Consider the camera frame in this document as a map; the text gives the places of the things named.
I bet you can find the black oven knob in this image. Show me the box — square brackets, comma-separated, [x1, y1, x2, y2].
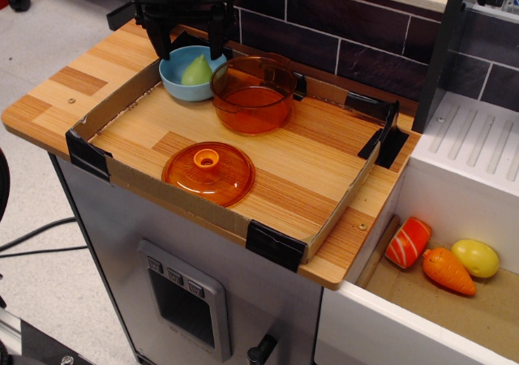
[247, 334, 277, 365]

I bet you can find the yellow toy lemon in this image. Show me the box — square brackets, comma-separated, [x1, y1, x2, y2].
[451, 239, 500, 278]

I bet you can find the orange toy carrot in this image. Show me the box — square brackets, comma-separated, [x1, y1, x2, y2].
[422, 247, 477, 296]

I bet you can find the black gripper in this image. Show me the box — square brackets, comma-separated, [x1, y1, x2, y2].
[131, 0, 235, 60]

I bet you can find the black floor cable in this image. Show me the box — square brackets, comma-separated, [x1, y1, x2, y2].
[0, 217, 88, 260]

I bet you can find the white toy sink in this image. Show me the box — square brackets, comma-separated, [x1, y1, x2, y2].
[314, 91, 519, 365]

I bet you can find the light blue plastic bowl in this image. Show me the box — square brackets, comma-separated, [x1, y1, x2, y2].
[159, 45, 227, 101]

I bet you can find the orange transparent pot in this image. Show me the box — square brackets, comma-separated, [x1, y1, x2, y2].
[210, 54, 297, 135]

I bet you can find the green toy pear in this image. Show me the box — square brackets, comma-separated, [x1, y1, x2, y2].
[181, 54, 212, 86]

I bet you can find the orange salmon sushi toy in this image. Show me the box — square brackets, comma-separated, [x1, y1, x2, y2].
[384, 217, 431, 269]

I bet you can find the wooden toy kitchen counter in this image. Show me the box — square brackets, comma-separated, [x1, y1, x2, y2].
[2, 23, 419, 290]

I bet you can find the grey toy oven panel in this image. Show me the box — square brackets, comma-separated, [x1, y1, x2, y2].
[138, 239, 232, 363]

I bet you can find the orange transparent pot lid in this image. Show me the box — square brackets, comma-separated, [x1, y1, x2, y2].
[161, 142, 255, 207]

